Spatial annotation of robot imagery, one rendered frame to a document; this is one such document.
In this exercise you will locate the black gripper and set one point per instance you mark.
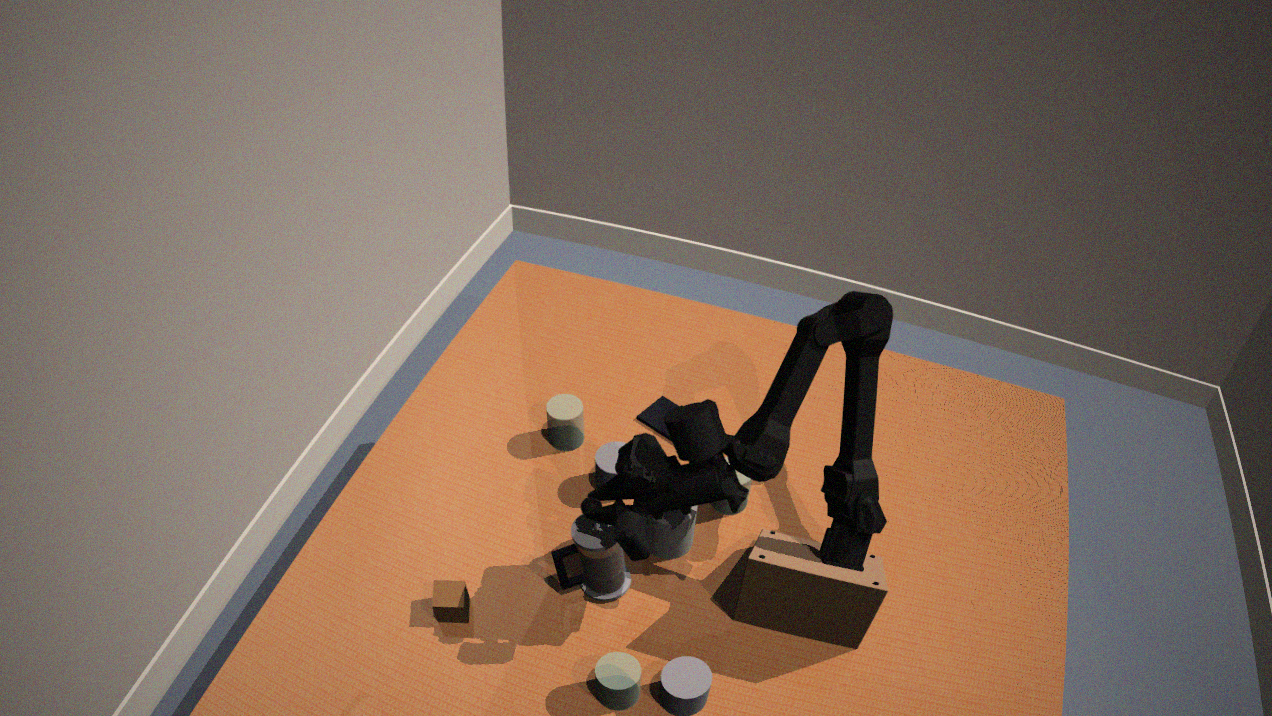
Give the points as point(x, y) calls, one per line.
point(631, 523)

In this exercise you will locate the glass french press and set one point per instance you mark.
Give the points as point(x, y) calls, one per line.
point(604, 574)

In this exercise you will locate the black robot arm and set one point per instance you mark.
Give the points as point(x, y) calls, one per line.
point(862, 323)

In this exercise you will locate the black flat bar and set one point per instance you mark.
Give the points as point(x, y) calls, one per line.
point(653, 416)

